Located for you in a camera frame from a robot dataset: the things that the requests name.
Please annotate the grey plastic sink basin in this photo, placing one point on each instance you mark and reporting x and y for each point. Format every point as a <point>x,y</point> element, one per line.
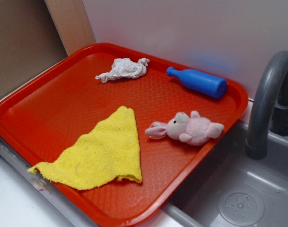
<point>229,189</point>

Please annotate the pink plush bunny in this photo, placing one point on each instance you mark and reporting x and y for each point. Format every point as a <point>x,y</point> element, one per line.
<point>190,129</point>

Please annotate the crumpled white paper towel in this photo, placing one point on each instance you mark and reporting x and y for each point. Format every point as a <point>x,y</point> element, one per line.
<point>125,68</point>

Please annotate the yellow terry cloth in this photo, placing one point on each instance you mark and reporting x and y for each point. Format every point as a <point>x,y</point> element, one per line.
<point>111,151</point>

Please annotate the brown cardboard panel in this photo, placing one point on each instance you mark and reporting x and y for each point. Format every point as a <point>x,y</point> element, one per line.
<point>29,42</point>

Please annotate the blue plastic bottle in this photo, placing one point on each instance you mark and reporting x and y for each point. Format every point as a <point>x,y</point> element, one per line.
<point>198,81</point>

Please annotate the light wooden board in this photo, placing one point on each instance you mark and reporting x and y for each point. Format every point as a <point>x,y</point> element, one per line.
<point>72,24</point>

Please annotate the grey plastic faucet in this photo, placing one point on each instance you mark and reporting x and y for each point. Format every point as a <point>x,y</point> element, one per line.
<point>270,107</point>

